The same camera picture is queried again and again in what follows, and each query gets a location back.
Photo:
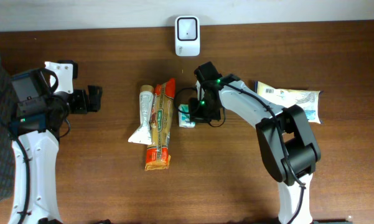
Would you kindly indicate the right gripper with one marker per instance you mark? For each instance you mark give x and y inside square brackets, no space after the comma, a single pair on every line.
[196,117]

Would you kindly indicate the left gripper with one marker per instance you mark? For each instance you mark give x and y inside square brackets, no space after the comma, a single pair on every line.
[84,106]

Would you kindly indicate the teal tissue pack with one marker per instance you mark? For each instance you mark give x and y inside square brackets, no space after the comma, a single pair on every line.
[184,117]

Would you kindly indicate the red orange pasta packet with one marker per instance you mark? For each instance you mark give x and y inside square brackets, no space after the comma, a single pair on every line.
[157,155]

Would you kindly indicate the white tube with tan cap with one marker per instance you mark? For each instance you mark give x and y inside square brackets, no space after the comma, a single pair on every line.
[143,133]

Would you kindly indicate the yellow snack bag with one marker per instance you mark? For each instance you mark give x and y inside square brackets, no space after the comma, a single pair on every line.
[308,100]

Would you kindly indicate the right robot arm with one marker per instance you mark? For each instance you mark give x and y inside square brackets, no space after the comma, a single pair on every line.
[288,147]

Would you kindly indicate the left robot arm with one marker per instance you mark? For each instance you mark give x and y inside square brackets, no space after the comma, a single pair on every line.
[45,98]

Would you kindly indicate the white barcode scanner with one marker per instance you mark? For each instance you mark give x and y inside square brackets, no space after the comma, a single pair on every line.
[187,36]

